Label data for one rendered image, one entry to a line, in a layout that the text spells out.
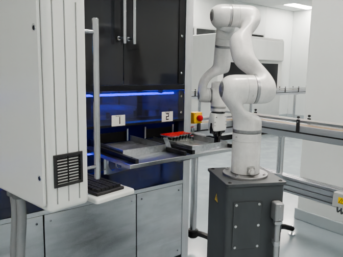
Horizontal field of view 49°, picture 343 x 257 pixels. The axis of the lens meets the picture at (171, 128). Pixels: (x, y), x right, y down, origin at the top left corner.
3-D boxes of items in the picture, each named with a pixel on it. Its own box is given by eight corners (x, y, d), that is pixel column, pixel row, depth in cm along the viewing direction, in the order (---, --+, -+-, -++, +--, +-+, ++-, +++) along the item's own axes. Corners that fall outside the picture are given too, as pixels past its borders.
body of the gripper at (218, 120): (219, 109, 210) (219, 129, 212) (206, 109, 204) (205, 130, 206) (229, 110, 205) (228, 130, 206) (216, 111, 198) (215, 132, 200)
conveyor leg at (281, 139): (267, 232, 291) (272, 133, 279) (274, 229, 297) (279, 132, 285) (276, 236, 284) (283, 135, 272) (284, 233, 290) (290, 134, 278)
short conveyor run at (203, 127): (181, 139, 250) (181, 116, 248) (167, 136, 262) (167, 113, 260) (249, 130, 293) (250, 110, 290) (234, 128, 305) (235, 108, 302)
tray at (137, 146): (90, 146, 207) (90, 139, 207) (130, 140, 224) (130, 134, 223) (123, 157, 181) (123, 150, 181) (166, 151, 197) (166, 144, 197)
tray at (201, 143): (153, 142, 220) (153, 136, 219) (187, 137, 236) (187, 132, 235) (192, 153, 194) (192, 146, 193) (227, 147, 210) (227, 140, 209)
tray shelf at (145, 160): (81, 150, 205) (81, 147, 204) (180, 137, 248) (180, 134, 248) (130, 169, 168) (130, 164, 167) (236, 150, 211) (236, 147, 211)
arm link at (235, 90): (266, 134, 155) (269, 75, 151) (222, 134, 152) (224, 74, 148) (255, 129, 166) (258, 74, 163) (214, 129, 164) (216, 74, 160)
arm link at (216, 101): (211, 106, 199) (228, 107, 201) (212, 81, 197) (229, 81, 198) (207, 105, 207) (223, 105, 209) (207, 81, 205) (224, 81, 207)
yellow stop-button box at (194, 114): (186, 122, 248) (187, 111, 246) (194, 121, 252) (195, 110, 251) (194, 124, 242) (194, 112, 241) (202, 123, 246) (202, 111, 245)
